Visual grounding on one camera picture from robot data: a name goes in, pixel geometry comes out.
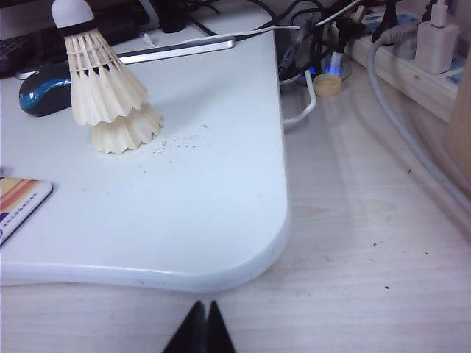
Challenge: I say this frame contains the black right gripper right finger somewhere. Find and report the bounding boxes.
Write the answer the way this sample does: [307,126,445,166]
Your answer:
[208,300,236,353]

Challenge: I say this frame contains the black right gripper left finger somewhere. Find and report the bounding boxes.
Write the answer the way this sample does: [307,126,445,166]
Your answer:
[161,300,208,353]

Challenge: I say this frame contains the white feather shuttlecock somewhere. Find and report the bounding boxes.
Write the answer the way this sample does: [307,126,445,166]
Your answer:
[50,0,149,128]
[90,102,165,156]

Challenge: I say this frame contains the white desk riser shelf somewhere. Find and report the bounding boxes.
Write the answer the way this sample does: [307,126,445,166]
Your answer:
[0,27,290,293]

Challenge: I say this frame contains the blue black computer mouse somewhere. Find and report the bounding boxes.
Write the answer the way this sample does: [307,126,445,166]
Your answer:
[18,64,74,118]

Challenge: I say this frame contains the silver monitor stand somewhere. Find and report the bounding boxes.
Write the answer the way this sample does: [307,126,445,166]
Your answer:
[14,0,236,80]

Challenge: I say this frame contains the blue lit small device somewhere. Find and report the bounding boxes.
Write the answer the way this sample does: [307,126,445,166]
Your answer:
[305,51,351,80]

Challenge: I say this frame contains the white power strip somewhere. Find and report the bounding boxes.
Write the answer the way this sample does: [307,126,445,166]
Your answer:
[347,7,471,124]

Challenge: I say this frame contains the beige wooden board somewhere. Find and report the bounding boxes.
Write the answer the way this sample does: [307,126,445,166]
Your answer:
[445,69,471,159]

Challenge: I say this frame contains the black keyboard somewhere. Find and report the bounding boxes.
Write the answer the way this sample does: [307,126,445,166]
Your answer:
[0,27,69,80]

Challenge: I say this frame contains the white usb charger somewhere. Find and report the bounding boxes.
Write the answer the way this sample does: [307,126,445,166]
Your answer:
[415,18,460,74]

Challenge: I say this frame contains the white usb plug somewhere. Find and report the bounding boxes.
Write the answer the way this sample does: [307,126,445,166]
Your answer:
[428,0,450,29]

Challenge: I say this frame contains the white looped cable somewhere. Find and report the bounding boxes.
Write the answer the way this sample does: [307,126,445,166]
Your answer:
[283,71,318,128]

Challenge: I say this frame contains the thick grey cable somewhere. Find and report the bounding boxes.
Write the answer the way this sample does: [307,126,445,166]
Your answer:
[366,25,471,218]

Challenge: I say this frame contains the black cable bundle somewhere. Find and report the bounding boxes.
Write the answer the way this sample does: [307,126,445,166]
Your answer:
[257,0,356,80]

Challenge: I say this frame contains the thin white cable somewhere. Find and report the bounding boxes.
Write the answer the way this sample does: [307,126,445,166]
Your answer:
[235,24,302,40]

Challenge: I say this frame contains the black monitor cables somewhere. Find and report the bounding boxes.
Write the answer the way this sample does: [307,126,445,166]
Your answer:
[160,0,277,38]

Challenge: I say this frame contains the white power cable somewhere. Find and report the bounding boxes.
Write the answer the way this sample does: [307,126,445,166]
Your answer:
[314,0,364,26]

